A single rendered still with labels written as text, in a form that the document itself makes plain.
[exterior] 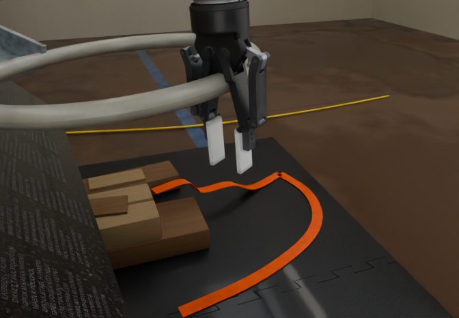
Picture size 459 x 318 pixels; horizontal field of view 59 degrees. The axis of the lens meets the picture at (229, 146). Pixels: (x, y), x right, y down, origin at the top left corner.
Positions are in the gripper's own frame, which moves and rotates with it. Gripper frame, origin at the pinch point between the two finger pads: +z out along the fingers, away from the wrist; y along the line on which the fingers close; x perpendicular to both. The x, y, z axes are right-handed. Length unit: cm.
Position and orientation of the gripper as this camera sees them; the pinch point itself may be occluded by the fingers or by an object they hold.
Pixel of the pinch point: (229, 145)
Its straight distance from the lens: 59.2
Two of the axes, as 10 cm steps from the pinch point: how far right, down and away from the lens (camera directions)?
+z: 0.7, 9.0, 4.3
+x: -6.0, 3.8, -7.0
